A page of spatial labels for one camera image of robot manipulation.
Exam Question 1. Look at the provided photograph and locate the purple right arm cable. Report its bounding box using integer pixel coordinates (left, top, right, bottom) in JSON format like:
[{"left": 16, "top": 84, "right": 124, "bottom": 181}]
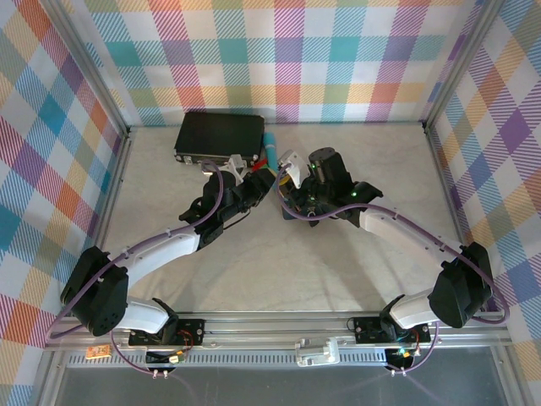
[{"left": 275, "top": 160, "right": 511, "bottom": 377}]

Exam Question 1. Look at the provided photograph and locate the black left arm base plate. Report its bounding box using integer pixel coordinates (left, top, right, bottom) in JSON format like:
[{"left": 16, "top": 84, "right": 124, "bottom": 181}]
[{"left": 128, "top": 317, "right": 206, "bottom": 348}]

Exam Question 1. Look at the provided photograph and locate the perforated metal cable tray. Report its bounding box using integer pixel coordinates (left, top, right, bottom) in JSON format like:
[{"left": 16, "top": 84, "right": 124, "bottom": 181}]
[{"left": 63, "top": 353, "right": 392, "bottom": 370}]

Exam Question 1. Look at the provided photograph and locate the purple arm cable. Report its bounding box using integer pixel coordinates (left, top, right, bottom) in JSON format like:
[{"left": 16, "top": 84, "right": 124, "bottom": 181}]
[
  {"left": 47, "top": 159, "right": 226, "bottom": 377},
  {"left": 275, "top": 160, "right": 511, "bottom": 377}
]

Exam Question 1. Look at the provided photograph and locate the aluminium frame post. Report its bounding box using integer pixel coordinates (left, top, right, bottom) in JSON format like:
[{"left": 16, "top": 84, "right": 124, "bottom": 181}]
[
  {"left": 40, "top": 0, "right": 131, "bottom": 140},
  {"left": 421, "top": 0, "right": 506, "bottom": 135}
]

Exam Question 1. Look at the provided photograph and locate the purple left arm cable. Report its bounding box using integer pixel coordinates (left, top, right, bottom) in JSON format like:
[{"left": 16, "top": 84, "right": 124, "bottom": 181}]
[{"left": 47, "top": 159, "right": 226, "bottom": 377}]

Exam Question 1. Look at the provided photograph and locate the silver metal bracket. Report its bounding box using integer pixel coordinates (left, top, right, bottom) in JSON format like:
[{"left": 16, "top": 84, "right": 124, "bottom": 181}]
[{"left": 294, "top": 335, "right": 342, "bottom": 368}]

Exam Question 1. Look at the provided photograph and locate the teal cylinder pen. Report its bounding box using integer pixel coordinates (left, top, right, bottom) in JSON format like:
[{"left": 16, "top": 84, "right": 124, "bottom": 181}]
[{"left": 263, "top": 131, "right": 281, "bottom": 175}]

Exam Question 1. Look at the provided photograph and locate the aluminium frame rail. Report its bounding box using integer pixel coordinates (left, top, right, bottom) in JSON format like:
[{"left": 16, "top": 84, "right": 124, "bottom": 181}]
[{"left": 41, "top": 310, "right": 515, "bottom": 352}]

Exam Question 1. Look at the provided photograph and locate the black case with silver handle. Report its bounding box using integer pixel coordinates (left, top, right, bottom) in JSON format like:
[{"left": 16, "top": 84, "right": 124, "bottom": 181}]
[{"left": 173, "top": 111, "right": 266, "bottom": 168}]

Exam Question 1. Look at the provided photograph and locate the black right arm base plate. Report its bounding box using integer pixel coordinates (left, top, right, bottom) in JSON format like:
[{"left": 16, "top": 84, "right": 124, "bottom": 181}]
[{"left": 352, "top": 315, "right": 432, "bottom": 344}]

